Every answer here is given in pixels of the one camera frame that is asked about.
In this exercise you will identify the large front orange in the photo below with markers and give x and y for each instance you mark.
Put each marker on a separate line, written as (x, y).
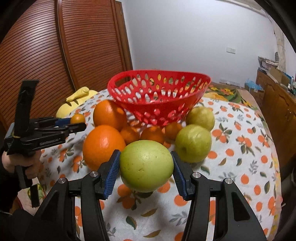
(100, 144)

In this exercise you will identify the cardboard box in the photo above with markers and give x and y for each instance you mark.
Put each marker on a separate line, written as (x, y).
(279, 76)

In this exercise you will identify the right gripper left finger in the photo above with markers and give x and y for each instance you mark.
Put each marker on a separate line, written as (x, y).
(58, 208)

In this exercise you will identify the large yellow-green guava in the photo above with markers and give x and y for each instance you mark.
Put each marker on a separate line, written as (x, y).
(193, 143)

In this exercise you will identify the large orange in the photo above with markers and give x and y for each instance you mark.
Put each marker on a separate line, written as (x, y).
(107, 112)
(100, 144)

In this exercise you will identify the wooden sideboard cabinet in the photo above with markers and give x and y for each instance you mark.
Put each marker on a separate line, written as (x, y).
(278, 109)

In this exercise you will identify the left hand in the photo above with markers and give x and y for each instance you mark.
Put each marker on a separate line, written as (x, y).
(32, 163)

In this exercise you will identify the brown louvered wardrobe door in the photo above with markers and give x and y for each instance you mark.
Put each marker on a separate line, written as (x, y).
(65, 45)

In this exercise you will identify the blue plastic bag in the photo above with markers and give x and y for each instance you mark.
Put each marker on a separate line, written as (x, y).
(251, 85)

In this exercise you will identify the small tangerine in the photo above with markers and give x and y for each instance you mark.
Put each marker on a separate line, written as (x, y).
(130, 134)
(153, 133)
(172, 129)
(77, 118)

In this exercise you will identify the white wall switch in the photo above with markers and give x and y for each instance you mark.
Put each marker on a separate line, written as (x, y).
(230, 50)

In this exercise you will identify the stack of papers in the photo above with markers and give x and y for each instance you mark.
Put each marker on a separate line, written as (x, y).
(267, 64)

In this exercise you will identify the yellow plush pillow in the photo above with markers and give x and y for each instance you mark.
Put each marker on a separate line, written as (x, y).
(75, 100)

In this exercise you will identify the small green guava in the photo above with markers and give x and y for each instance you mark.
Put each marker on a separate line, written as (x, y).
(145, 166)

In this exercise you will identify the beige curtain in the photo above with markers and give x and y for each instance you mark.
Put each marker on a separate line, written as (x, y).
(280, 41)

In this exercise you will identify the orange print tablecloth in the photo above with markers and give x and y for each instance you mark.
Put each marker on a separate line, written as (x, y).
(242, 149)

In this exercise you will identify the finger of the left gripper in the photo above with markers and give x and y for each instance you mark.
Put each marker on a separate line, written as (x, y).
(71, 128)
(62, 121)

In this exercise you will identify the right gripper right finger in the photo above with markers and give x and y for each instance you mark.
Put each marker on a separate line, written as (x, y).
(234, 218)

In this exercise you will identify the floral bed sheet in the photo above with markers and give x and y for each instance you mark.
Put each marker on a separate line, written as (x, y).
(231, 93)

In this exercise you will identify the red perforated plastic basket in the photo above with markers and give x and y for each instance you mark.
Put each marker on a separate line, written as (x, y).
(158, 97)

